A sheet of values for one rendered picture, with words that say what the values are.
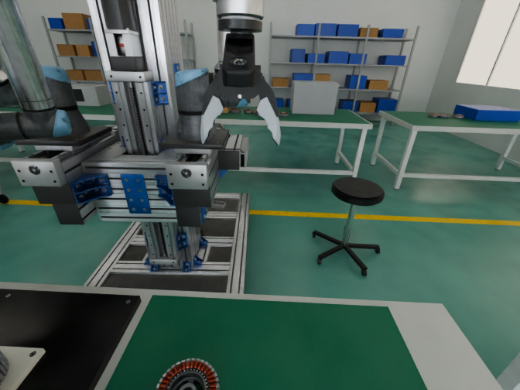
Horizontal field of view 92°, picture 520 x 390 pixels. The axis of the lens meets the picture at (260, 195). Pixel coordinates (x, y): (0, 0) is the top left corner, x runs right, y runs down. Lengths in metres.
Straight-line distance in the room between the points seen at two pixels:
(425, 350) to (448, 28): 7.48
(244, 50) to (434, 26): 7.38
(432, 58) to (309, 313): 7.38
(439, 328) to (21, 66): 1.20
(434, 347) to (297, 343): 0.30
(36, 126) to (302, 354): 0.90
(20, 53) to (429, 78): 7.57
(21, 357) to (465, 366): 0.89
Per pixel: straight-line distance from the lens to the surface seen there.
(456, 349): 0.78
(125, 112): 1.16
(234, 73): 0.38
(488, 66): 6.63
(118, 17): 1.11
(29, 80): 0.92
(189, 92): 0.94
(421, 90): 7.78
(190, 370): 0.59
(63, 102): 1.16
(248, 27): 0.46
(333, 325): 0.69
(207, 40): 6.98
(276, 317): 0.68
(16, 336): 0.80
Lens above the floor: 1.30
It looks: 28 degrees down
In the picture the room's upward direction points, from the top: 2 degrees clockwise
